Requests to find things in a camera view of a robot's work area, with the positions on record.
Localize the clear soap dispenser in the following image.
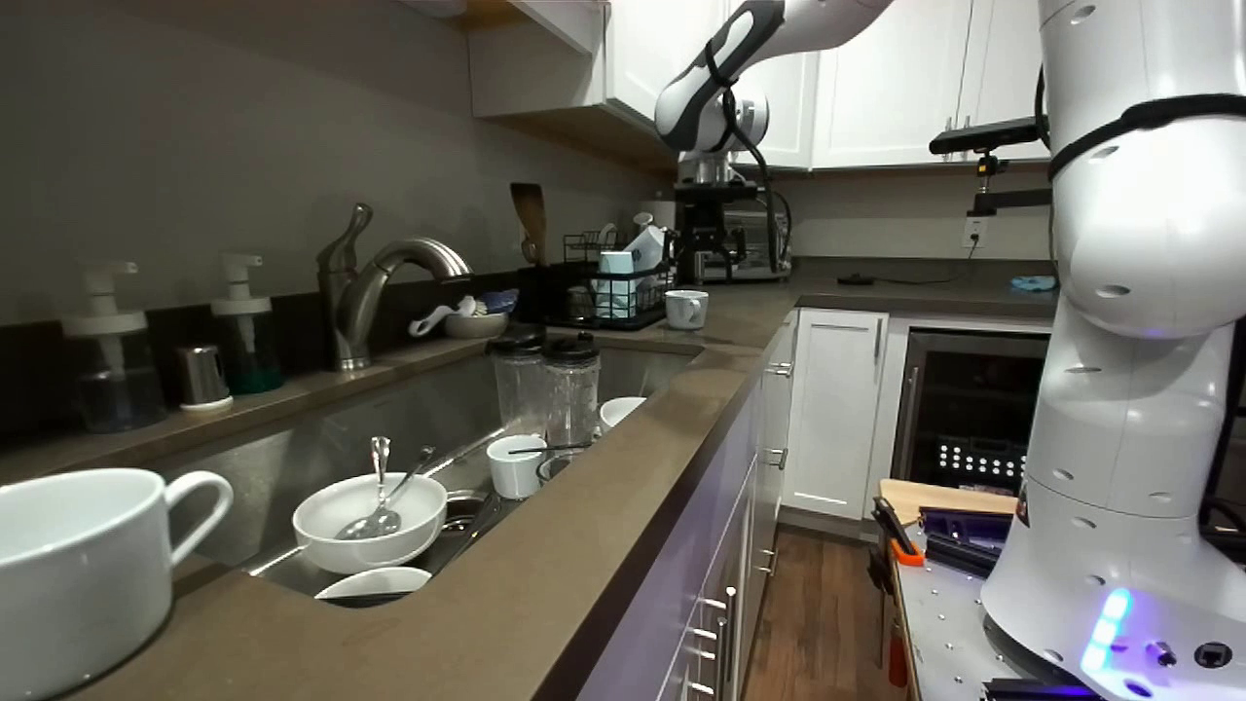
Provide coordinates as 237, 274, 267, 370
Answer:
60, 260, 162, 431

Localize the large white mug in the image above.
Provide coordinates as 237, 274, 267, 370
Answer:
0, 469, 233, 701

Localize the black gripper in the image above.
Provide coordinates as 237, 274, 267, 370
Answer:
674, 182, 773, 286

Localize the metal spoon in bowl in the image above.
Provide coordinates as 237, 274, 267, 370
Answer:
339, 435, 420, 540

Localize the chrome kitchen faucet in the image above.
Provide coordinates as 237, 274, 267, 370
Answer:
316, 202, 469, 375

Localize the white container in rack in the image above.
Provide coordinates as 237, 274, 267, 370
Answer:
594, 248, 634, 321

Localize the black dish rack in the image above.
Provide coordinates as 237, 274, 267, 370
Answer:
572, 225, 674, 327

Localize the small bowl with sponge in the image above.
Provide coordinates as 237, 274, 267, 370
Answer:
407, 296, 504, 340

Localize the glass jar black lid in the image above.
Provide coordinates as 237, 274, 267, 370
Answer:
542, 334, 600, 445
486, 332, 542, 431

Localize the small metal cup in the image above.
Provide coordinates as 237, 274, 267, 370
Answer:
177, 344, 233, 411

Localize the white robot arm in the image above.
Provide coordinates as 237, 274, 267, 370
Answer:
934, 0, 1246, 701

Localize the white bowl in sink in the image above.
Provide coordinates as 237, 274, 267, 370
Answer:
291, 470, 448, 572

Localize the white saucer in sink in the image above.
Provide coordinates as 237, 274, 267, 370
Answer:
316, 566, 432, 605

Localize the small white mug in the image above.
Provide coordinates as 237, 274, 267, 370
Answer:
666, 287, 707, 332

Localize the toaster oven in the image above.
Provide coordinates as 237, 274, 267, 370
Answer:
725, 210, 790, 279

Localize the black wine cooler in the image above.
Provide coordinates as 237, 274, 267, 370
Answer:
890, 327, 1045, 495

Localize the small white cup in sink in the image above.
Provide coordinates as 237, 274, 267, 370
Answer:
486, 431, 550, 497

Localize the white plate in sink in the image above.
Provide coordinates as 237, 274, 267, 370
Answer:
594, 396, 644, 435

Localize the green soap dispenser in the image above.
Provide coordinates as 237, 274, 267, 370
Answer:
208, 253, 284, 392

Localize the black camera on stand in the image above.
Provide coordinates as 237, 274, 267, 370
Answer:
926, 118, 1051, 218

